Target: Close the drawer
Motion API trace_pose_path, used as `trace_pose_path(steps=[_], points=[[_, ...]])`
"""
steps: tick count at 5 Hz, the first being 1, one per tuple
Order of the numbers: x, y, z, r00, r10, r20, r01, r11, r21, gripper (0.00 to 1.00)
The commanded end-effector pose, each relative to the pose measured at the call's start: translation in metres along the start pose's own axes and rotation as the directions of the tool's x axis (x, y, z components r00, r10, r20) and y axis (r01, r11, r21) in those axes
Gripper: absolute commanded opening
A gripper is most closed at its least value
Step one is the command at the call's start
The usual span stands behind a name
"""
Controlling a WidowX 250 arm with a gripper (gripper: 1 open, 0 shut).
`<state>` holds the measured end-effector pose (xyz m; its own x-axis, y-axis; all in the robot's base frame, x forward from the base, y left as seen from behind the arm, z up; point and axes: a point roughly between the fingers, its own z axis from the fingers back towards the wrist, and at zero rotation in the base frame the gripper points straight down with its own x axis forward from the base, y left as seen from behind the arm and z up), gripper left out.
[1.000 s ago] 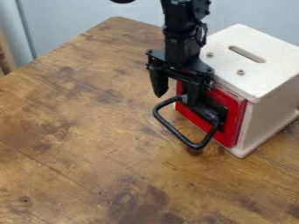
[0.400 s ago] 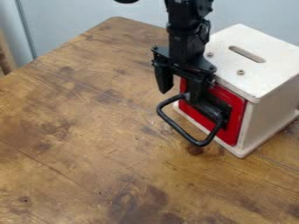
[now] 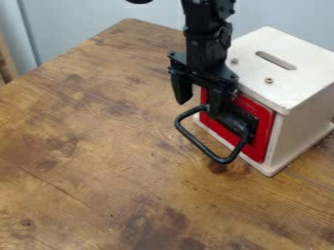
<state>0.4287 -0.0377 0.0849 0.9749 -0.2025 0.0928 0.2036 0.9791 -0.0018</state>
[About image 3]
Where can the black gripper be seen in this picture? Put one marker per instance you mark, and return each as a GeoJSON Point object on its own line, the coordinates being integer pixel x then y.
{"type": "Point", "coordinates": [201, 65]}

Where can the red wooden drawer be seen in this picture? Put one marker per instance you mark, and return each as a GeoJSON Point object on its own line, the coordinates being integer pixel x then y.
{"type": "Point", "coordinates": [256, 150]}

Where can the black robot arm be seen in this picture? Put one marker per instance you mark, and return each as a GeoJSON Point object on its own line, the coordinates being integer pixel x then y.
{"type": "Point", "coordinates": [207, 11]}

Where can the white wooden drawer cabinet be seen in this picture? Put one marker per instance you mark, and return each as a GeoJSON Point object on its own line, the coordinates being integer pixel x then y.
{"type": "Point", "coordinates": [287, 90]}

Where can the wooden object at left edge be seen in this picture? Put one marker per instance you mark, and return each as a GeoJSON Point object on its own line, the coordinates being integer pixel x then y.
{"type": "Point", "coordinates": [9, 69]}

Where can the black metal drawer handle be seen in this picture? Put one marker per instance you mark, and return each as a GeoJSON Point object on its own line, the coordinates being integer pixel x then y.
{"type": "Point", "coordinates": [213, 136]}

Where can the grey vertical wall pipe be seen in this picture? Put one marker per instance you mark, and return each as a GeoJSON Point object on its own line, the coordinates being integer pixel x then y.
{"type": "Point", "coordinates": [29, 31]}

